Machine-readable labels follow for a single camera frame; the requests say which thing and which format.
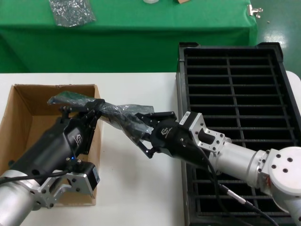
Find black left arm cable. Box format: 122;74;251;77
0;169;69;185

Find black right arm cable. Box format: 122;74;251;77
199;150;283;226

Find brown open cardboard box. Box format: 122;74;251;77
0;83;104;207

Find crumpled silver antistatic bag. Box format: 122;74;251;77
48;0;97;28

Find grey translucent antistatic bag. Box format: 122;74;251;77
47;90;155;145

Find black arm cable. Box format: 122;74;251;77
199;150;283;226
0;169;69;185

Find black slotted plastic container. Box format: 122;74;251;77
174;42;301;226

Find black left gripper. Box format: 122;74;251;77
6;98;106;186

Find silver metal clip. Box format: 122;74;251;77
247;4;264;18

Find green tablecloth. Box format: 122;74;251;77
0;0;260;74

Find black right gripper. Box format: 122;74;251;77
135;111;209;170

